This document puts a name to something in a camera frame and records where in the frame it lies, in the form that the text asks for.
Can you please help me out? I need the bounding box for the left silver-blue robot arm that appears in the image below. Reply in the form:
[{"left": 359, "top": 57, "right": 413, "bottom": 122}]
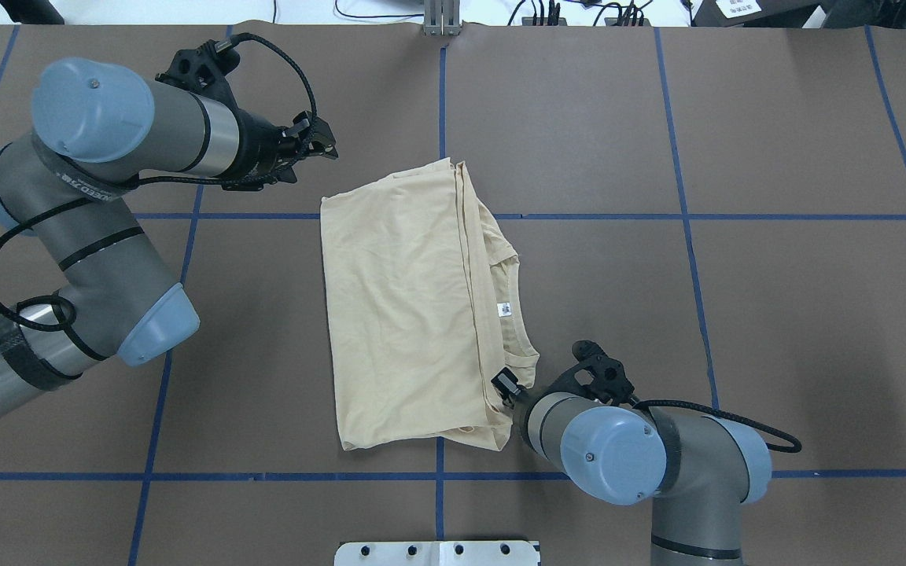
[{"left": 0, "top": 42, "right": 337, "bottom": 417}]

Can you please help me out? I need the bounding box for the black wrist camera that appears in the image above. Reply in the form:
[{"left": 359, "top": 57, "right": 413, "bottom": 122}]
[
  {"left": 549, "top": 340, "right": 639, "bottom": 407},
  {"left": 155, "top": 40, "right": 241, "bottom": 106}
]

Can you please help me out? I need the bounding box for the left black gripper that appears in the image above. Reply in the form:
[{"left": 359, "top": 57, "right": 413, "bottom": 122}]
[{"left": 224, "top": 110, "right": 339, "bottom": 191}]

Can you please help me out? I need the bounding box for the black box white label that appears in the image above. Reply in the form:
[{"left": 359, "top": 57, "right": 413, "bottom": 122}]
[{"left": 691, "top": 1, "right": 821, "bottom": 28}]

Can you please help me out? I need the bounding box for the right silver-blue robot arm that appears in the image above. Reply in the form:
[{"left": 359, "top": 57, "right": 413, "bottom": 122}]
[{"left": 492, "top": 358, "right": 773, "bottom": 565}]

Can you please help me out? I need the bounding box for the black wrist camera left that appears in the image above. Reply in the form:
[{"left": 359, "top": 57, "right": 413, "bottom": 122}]
[{"left": 155, "top": 40, "right": 241, "bottom": 106}]

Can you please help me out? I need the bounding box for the cream long-sleeve printed shirt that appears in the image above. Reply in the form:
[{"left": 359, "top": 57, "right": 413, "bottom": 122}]
[{"left": 319, "top": 159, "right": 540, "bottom": 451}]

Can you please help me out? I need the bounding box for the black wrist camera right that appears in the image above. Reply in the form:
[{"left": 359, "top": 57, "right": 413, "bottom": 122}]
[{"left": 549, "top": 340, "right": 639, "bottom": 407}]

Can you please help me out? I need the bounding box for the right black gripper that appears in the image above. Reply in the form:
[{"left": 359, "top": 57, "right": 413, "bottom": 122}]
[{"left": 490, "top": 366, "right": 540, "bottom": 429}]

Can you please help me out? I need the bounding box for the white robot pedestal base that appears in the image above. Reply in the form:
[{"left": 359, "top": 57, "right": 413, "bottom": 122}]
[{"left": 333, "top": 539, "right": 542, "bottom": 565}]

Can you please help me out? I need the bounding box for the aluminium frame post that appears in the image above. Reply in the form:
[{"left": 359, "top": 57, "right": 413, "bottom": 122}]
[{"left": 422, "top": 0, "right": 462, "bottom": 37}]

